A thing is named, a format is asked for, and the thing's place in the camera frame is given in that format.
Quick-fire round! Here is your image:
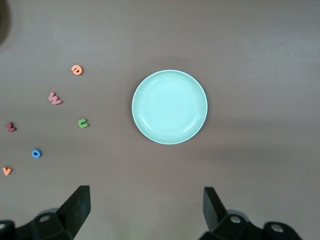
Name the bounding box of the pink foam letter w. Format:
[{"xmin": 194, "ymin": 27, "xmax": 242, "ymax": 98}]
[{"xmin": 47, "ymin": 91, "xmax": 64, "ymax": 106}]

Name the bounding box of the brown table cover sheet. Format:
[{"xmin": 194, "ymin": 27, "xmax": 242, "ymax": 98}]
[{"xmin": 0, "ymin": 0, "xmax": 320, "ymax": 240}]

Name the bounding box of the dark red foam letter z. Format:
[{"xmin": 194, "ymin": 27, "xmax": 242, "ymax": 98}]
[{"xmin": 4, "ymin": 121, "xmax": 18, "ymax": 133}]

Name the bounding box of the green plate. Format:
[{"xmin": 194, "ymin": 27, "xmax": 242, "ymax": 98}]
[{"xmin": 131, "ymin": 69, "xmax": 209, "ymax": 145}]

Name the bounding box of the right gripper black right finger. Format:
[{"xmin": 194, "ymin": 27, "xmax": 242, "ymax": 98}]
[{"xmin": 203, "ymin": 186, "xmax": 305, "ymax": 240}]

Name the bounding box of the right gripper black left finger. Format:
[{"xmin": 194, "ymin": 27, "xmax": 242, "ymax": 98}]
[{"xmin": 0, "ymin": 185, "xmax": 91, "ymax": 240}]

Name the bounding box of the orange foam letter e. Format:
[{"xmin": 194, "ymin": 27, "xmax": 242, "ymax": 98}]
[{"xmin": 70, "ymin": 64, "xmax": 84, "ymax": 76}]

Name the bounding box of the green foam letter n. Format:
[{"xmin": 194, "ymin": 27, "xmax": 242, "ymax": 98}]
[{"xmin": 76, "ymin": 118, "xmax": 90, "ymax": 129}]

